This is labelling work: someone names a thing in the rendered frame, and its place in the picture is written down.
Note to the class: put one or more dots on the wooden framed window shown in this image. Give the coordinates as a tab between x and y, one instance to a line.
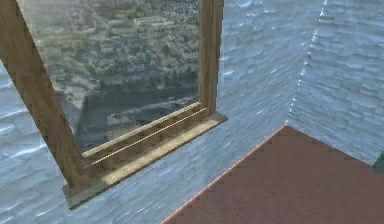
116	76

